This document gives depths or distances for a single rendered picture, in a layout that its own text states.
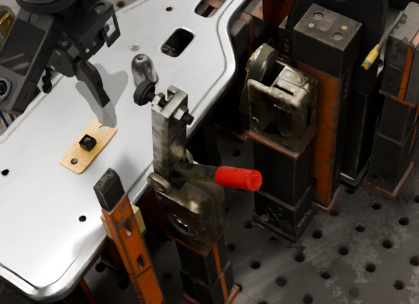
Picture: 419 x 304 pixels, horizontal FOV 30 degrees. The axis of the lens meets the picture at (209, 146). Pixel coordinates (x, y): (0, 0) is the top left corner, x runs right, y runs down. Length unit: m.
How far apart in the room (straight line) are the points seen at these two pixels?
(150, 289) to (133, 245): 0.13
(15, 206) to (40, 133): 0.11
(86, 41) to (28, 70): 0.08
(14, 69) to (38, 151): 0.23
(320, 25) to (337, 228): 0.43
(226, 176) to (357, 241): 0.48
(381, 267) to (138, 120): 0.46
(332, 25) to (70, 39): 0.32
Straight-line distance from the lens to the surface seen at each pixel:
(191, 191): 0.92
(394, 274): 1.26
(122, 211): 0.82
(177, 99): 0.79
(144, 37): 1.14
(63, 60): 0.87
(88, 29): 0.86
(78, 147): 1.04
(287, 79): 0.98
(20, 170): 1.05
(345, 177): 1.32
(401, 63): 1.05
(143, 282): 0.98
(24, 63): 0.84
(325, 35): 0.96
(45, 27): 0.84
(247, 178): 0.81
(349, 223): 1.29
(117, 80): 0.93
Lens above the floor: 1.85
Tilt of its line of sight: 57 degrees down
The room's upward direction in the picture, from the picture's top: 9 degrees counter-clockwise
